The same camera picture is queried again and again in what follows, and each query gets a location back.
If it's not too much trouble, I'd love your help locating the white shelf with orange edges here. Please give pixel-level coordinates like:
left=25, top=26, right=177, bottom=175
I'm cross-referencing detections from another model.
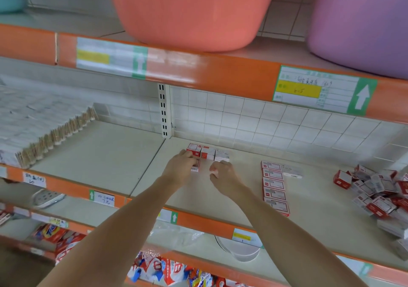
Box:
left=0, top=10, right=408, bottom=287

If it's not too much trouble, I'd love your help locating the small price label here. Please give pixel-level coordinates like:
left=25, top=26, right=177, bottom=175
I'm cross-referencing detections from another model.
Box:
left=157, top=208, right=180, bottom=226
left=336, top=254, right=374, bottom=279
left=231, top=228, right=264, bottom=248
left=88, top=190, right=117, bottom=208

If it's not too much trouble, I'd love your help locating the white handwritten label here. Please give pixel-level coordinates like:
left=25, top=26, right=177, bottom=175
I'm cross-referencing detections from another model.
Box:
left=22, top=171, right=47, bottom=189

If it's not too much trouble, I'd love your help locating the person's left hand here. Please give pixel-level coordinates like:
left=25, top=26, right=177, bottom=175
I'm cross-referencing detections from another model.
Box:
left=159, top=150, right=200, bottom=189

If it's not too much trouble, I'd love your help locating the pile of red white boxes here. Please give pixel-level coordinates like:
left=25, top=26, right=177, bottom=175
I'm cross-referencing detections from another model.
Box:
left=333, top=163, right=408, bottom=259

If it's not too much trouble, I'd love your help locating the purple plastic basin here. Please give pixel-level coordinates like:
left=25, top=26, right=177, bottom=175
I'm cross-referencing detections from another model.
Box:
left=306, top=0, right=408, bottom=81

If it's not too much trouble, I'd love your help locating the person's right forearm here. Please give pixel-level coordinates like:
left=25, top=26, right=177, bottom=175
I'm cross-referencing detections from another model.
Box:
left=228, top=185, right=366, bottom=287

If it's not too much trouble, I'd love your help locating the orange plastic basin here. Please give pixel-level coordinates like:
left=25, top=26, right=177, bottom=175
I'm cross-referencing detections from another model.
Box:
left=103, top=0, right=285, bottom=54

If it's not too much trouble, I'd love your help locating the row of beige bundles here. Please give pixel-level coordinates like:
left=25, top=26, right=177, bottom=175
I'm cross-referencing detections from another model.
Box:
left=0, top=86, right=98, bottom=170

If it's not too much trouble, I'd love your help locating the pile of small colourful packets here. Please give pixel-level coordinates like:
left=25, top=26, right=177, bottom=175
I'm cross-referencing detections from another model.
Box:
left=32, top=223, right=256, bottom=287

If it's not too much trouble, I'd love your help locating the white perforated shelf upright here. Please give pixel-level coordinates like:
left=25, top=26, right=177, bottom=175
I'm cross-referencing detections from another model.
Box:
left=157, top=83, right=175, bottom=140

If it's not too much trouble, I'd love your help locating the person's right hand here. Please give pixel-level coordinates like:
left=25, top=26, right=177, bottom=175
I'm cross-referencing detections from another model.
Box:
left=209, top=160, right=247, bottom=199

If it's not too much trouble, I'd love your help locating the person's left forearm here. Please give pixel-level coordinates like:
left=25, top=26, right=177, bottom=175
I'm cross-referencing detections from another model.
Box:
left=38, top=178, right=184, bottom=287

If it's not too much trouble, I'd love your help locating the clear plastic bag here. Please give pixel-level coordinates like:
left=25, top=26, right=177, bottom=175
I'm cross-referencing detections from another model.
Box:
left=152, top=222, right=206, bottom=247

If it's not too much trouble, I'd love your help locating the large label with green arrow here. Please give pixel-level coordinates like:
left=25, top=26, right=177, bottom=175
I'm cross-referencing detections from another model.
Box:
left=76, top=36, right=149, bottom=80
left=272, top=66, right=379, bottom=117

